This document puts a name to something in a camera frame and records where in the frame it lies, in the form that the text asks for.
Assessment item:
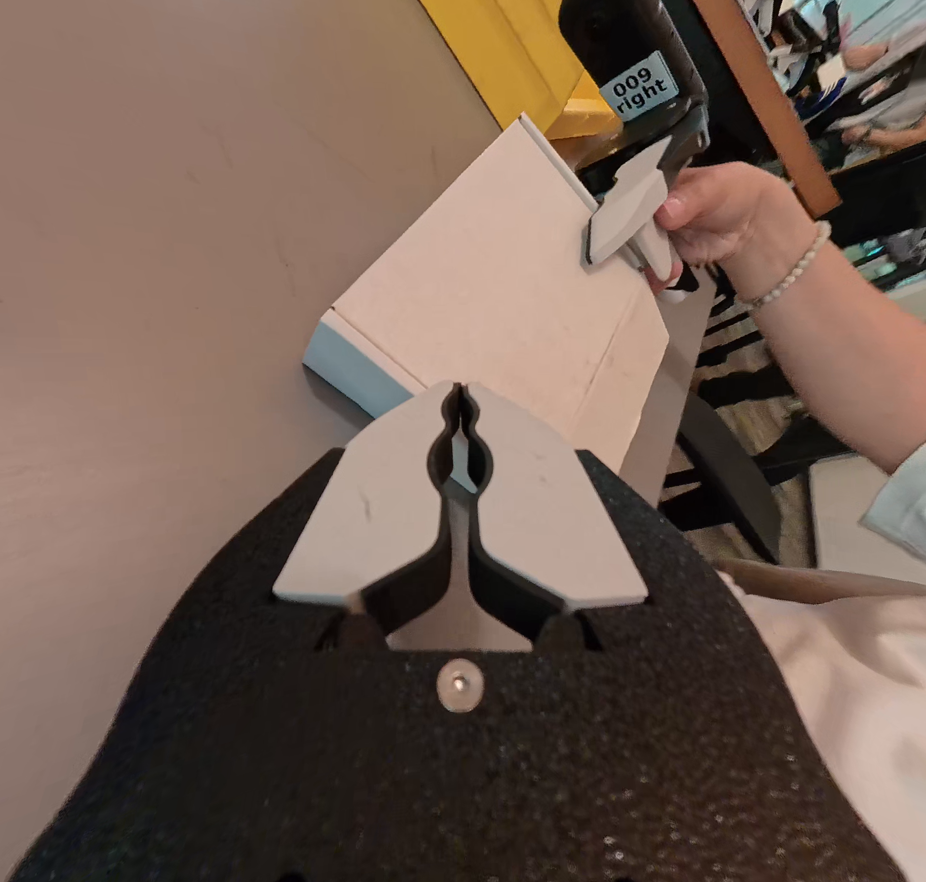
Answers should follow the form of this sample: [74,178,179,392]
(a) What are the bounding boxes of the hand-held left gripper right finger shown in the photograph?
[462,381,650,613]

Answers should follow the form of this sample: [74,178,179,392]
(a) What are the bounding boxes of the person's right hand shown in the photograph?
[647,162,818,304]

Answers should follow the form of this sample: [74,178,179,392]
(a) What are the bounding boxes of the pearl bracelet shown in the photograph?
[745,220,833,311]

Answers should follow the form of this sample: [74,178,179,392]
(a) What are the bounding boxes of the white cardboard box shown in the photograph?
[302,116,670,478]

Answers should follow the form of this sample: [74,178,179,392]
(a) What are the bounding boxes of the yellow plastic bin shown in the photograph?
[391,0,623,141]

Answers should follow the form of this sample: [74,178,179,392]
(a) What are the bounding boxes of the person's white shirt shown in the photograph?
[716,441,926,882]

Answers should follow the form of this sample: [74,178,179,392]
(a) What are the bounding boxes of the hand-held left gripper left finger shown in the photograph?
[272,381,462,602]

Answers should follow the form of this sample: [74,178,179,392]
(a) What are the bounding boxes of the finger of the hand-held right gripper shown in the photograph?
[582,137,672,268]

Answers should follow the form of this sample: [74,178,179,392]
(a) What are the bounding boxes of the long wood-edged desk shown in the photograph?
[669,0,840,219]

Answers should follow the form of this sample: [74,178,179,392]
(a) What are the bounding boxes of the person's right forearm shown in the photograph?
[738,223,926,474]

